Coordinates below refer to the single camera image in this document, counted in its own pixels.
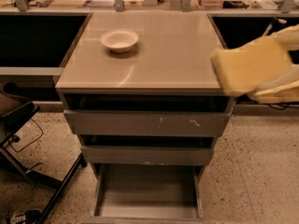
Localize black white shoe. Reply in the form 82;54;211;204
1;210;41;224

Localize top grey drawer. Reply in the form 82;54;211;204
64;99;233;137

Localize black chair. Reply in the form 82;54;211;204
0;81;88;224

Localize middle grey drawer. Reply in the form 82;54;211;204
81;135;216;166

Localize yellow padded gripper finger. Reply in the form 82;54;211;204
248;68;299;104
272;24;299;50

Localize black floor cable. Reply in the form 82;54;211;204
8;118;45;153

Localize yellow sponge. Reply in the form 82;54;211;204
210;36;292;97

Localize white dustpan with handle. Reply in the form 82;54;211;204
263;17;287;36

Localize grey drawer cabinet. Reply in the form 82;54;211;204
55;10;245;173

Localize bottom grey drawer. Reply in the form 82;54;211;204
82;164;205;224

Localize white bowl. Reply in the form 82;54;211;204
100;29;139;53

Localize grey drawer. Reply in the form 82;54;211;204
82;164;205;224
81;135;216;166
64;99;233;137

